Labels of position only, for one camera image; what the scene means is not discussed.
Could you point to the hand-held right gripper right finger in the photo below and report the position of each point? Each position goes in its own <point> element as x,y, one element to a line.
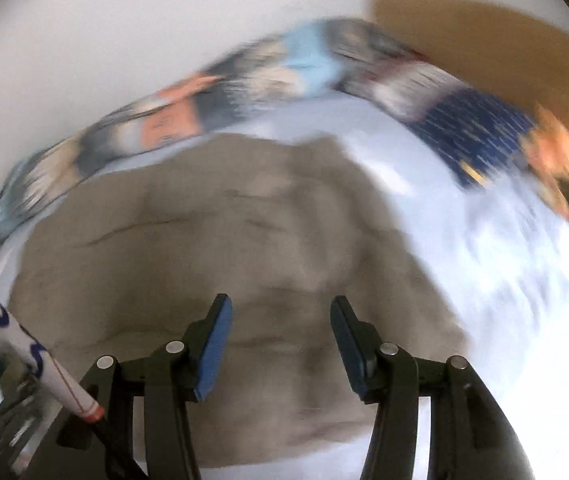
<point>352,350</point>

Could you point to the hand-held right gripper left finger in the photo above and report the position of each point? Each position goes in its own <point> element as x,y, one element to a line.
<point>214,350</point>

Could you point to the olive quilted hooded jacket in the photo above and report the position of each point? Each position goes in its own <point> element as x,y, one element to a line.
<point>264,220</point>

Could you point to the light blue cloud bed sheet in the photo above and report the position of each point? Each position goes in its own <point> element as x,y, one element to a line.
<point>489,285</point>

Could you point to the star and stripe printed pillow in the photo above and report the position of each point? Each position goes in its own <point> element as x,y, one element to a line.
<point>464,125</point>

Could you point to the patchwork printed quilt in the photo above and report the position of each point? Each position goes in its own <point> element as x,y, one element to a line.
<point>264,70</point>

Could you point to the orange cloth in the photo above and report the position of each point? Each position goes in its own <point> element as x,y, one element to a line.
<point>549,145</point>

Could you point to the wooden headboard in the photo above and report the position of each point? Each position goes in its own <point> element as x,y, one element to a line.
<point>489,45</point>

